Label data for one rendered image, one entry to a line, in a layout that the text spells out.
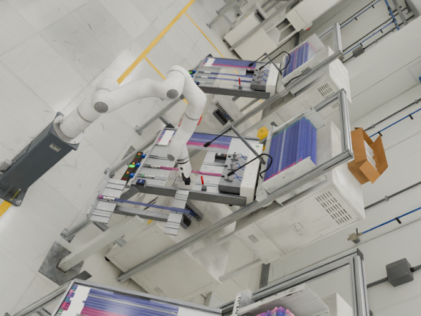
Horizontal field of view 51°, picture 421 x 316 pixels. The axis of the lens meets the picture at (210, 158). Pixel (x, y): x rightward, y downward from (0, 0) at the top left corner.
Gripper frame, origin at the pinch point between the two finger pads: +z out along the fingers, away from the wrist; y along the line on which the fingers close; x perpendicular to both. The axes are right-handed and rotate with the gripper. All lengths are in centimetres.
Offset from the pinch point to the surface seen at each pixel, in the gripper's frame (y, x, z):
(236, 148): 43.7, -23.1, 4.8
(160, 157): 22.6, 24.0, -3.3
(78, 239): -9, 87, 43
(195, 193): -10.0, -7.3, 1.9
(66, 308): -101, 29, -5
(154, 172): 5.4, 22.9, -3.0
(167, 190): -10.0, 10.1, -0.1
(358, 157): 27, -102, 3
